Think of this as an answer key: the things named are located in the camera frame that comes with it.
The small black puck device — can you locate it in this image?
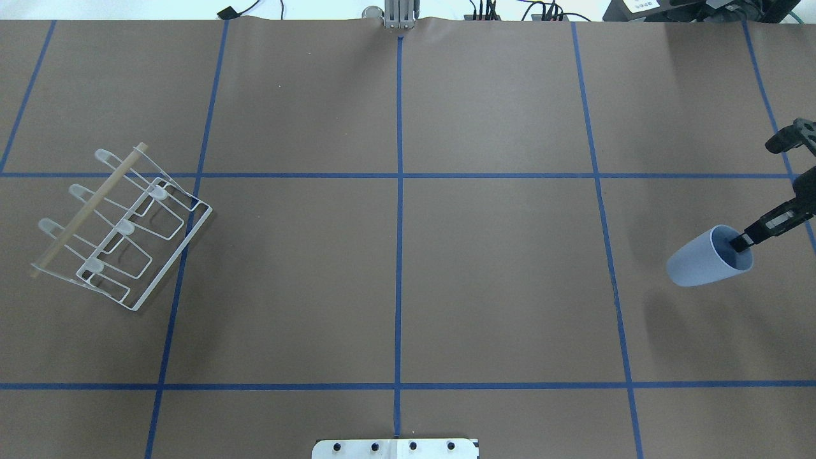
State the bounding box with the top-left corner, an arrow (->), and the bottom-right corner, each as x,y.
217,6 -> 240,20

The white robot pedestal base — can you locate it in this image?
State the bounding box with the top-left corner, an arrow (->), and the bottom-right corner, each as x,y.
311,438 -> 480,458

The aluminium frame post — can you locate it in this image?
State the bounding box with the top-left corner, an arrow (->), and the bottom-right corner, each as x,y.
382,0 -> 421,29

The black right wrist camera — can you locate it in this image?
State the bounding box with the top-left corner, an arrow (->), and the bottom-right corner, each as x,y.
764,117 -> 815,156

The light blue plastic cup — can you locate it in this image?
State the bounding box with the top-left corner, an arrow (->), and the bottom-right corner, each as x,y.
666,224 -> 754,287

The white wire cup holder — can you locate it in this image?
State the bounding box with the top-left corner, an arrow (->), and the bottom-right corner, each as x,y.
30,142 -> 214,311

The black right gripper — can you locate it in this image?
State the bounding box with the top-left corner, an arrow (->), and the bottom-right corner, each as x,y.
731,172 -> 815,252

